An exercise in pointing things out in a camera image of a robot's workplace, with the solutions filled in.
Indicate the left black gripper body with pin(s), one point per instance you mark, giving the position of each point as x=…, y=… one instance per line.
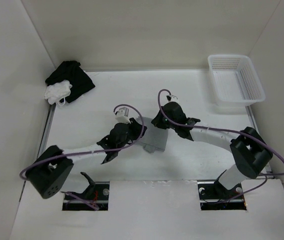
x=132, y=134

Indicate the grey tank top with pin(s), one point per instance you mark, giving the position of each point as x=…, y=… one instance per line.
x=154, y=139

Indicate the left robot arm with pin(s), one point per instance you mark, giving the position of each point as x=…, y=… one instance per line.
x=50, y=171

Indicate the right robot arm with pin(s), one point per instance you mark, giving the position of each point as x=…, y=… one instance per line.
x=250, y=157

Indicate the white folded tank top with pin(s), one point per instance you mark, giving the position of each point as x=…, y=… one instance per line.
x=57, y=93

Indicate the black folded tank top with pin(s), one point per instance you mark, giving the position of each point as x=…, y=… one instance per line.
x=71, y=71

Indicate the white plastic basket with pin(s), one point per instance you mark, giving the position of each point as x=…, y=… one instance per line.
x=235, y=81

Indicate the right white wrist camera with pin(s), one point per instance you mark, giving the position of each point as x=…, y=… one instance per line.
x=172, y=98

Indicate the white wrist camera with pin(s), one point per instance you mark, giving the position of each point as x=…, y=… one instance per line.
x=172, y=98
x=122, y=114

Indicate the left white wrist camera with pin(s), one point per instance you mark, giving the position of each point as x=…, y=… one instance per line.
x=122, y=114

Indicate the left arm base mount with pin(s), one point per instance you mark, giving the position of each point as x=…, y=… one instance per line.
x=85, y=194

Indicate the left aluminium table rail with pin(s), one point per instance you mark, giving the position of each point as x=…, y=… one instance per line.
x=46, y=131

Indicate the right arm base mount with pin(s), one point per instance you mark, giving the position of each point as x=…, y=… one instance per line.
x=215, y=198

